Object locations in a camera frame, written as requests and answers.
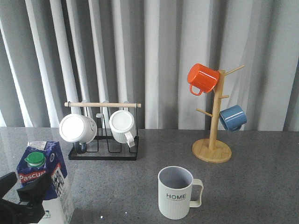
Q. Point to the ribbed white mug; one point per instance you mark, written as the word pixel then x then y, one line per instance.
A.
pixel 122 125

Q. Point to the white HOME mug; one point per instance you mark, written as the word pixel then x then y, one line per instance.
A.
pixel 175 190

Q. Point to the orange enamel mug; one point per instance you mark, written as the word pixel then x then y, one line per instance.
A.
pixel 202 79

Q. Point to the wooden mug tree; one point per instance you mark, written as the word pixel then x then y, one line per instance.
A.
pixel 212 150

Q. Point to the Pascual whole milk carton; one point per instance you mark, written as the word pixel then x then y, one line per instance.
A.
pixel 46 157

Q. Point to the blue enamel mug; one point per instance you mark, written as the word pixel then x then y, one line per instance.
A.
pixel 233 118

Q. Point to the black wire mug rack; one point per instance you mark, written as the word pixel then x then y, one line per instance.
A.
pixel 104 146

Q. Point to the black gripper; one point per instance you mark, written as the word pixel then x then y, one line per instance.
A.
pixel 27 211

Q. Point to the smooth white mug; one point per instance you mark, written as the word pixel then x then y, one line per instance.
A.
pixel 79 130

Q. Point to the grey pleated curtain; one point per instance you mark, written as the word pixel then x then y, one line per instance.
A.
pixel 54 51

